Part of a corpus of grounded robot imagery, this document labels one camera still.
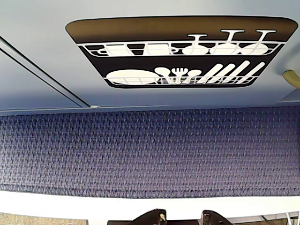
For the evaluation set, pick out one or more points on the blue dishwasher cabinet door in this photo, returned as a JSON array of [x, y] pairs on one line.
[[164, 98]]

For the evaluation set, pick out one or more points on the blue freezer cabinet door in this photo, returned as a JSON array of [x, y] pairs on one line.
[[23, 89]]

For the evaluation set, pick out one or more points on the dishwasher rack decal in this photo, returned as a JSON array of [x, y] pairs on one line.
[[150, 63]]

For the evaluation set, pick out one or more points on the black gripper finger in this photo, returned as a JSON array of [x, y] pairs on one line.
[[213, 219], [145, 219]]

